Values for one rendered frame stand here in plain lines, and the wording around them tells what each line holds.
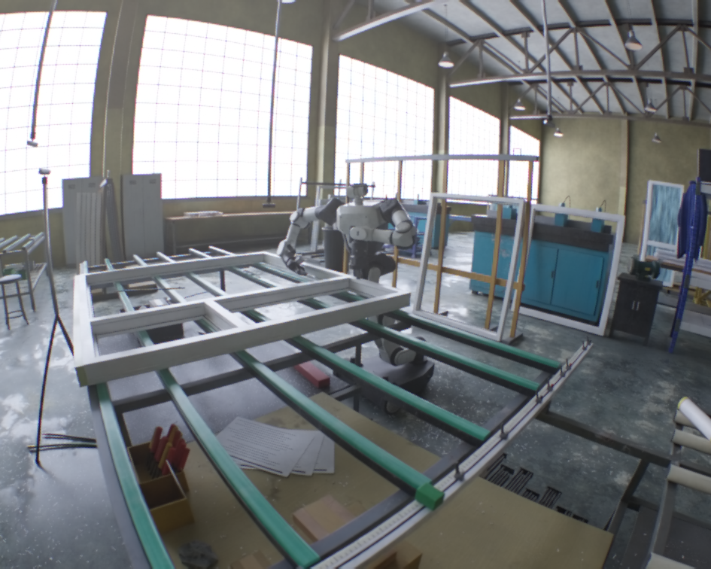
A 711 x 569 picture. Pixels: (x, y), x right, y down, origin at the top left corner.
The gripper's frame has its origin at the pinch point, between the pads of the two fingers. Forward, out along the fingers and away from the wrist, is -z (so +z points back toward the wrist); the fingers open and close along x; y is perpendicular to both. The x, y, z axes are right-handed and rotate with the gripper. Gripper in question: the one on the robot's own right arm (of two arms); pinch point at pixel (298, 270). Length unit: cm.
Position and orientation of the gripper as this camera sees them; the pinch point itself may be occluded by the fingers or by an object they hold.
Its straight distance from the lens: 228.1
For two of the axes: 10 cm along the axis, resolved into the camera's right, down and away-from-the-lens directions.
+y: -6.2, 7.8, 1.2
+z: -4.9, -5.0, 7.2
